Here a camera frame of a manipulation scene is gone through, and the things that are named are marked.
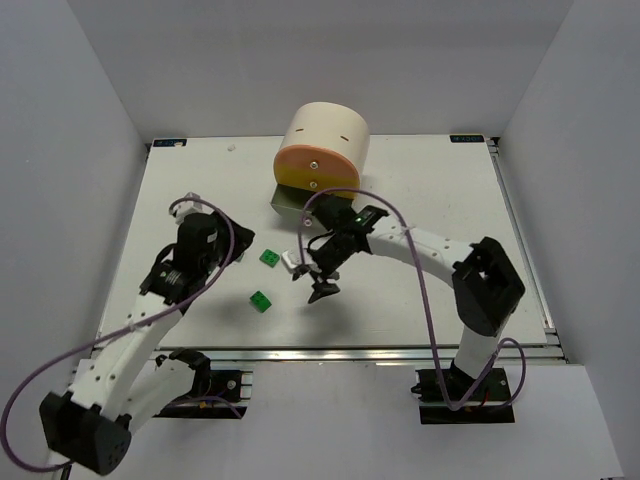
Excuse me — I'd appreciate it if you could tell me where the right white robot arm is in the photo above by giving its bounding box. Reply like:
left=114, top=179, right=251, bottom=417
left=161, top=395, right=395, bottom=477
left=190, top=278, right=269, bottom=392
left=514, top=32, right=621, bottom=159
left=292, top=196, right=526, bottom=410

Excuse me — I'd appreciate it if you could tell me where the purple cable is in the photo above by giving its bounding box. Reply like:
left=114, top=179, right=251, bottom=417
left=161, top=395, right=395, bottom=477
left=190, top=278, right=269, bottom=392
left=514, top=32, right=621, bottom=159
left=0, top=198, right=236, bottom=474
left=297, top=188, right=527, bottom=412

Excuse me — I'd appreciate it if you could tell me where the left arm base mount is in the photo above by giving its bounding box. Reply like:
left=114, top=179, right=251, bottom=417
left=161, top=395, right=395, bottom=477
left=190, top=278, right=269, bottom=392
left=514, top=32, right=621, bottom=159
left=156, top=367, right=253, bottom=420

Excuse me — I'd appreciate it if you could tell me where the blue label left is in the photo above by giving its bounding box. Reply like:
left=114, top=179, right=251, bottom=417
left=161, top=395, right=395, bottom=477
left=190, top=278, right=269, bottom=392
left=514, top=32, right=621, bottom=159
left=152, top=138, right=187, bottom=148

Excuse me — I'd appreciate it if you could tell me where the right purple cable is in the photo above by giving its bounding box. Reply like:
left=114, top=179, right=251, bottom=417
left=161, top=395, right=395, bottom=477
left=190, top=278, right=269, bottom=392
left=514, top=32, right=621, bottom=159
left=297, top=188, right=527, bottom=412

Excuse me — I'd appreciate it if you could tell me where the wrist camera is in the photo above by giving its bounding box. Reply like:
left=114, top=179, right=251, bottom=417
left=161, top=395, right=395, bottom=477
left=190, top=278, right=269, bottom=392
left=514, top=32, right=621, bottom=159
left=281, top=249, right=302, bottom=273
left=169, top=192, right=203, bottom=225

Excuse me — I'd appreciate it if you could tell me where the cream drawer cabinet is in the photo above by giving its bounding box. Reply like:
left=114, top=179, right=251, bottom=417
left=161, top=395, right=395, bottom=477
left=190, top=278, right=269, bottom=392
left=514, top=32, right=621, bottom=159
left=277, top=102, right=370, bottom=200

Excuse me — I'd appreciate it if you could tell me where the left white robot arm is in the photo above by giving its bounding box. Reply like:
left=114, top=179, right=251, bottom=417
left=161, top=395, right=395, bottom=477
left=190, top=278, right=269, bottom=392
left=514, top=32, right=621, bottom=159
left=39, top=211, right=255, bottom=476

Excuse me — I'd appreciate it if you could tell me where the yellow drawer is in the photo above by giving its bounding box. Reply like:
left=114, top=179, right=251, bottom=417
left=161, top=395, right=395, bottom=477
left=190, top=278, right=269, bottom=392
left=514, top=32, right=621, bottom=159
left=274, top=160, right=360, bottom=192

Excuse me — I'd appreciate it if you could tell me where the orange top drawer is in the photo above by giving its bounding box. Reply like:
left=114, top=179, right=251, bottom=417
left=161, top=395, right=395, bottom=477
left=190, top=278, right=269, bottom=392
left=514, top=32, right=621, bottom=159
left=273, top=145, right=359, bottom=185

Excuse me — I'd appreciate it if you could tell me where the aluminium rail front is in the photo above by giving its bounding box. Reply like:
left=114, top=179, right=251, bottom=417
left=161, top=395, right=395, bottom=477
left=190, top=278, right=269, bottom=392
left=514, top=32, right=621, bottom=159
left=74, top=343, right=566, bottom=364

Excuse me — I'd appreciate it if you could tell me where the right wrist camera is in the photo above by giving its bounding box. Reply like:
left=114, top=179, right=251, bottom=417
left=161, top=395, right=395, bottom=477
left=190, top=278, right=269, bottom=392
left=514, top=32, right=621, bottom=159
left=281, top=249, right=302, bottom=273

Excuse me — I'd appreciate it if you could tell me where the green lego brick middle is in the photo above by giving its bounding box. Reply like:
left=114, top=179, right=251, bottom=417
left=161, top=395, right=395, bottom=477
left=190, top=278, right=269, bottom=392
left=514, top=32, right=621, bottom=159
left=259, top=249, right=280, bottom=268

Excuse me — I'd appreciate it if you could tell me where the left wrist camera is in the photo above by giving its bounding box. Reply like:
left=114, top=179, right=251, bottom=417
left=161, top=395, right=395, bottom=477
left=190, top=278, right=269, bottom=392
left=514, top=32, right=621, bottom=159
left=169, top=192, right=203, bottom=225

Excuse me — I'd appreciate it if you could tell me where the green lego brick lower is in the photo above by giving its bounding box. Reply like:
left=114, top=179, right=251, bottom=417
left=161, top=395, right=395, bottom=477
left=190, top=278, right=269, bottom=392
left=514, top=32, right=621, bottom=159
left=250, top=291, right=272, bottom=313

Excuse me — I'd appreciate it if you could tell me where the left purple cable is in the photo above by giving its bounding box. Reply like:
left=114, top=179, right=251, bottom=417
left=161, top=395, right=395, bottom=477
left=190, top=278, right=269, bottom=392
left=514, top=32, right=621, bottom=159
left=0, top=198, right=236, bottom=474

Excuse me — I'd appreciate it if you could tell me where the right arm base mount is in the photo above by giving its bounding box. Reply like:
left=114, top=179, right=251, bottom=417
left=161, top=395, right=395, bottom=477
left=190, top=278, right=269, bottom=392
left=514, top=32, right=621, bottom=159
left=407, top=367, right=516, bottom=426

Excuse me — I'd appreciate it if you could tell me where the green lego brick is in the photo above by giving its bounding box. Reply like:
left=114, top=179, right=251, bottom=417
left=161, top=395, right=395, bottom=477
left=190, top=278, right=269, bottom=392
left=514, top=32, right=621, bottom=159
left=259, top=249, right=280, bottom=268
left=250, top=291, right=272, bottom=313

